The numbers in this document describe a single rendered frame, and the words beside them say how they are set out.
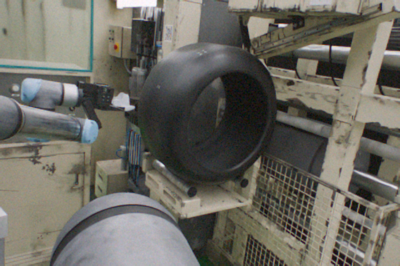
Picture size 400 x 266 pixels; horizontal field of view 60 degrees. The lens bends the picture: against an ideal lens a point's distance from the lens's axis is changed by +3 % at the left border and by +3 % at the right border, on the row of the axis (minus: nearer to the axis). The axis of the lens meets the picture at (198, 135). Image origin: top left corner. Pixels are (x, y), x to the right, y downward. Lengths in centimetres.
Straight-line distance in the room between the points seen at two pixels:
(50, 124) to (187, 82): 52
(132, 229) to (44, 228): 184
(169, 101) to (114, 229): 101
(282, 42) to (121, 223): 143
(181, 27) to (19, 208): 121
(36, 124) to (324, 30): 110
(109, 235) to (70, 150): 168
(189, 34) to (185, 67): 40
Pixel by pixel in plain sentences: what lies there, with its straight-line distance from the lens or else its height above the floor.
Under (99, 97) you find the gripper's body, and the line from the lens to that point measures 121.
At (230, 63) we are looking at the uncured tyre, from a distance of 133.
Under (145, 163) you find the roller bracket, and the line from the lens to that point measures 166.
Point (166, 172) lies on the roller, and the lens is 155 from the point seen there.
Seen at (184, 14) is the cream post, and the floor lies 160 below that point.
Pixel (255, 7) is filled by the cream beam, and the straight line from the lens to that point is 159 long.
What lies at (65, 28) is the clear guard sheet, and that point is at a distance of 185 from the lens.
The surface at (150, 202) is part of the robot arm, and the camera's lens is 31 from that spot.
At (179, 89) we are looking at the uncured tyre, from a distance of 125.
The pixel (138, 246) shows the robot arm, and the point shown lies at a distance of 25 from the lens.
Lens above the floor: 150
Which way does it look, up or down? 16 degrees down
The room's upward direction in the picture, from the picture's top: 7 degrees clockwise
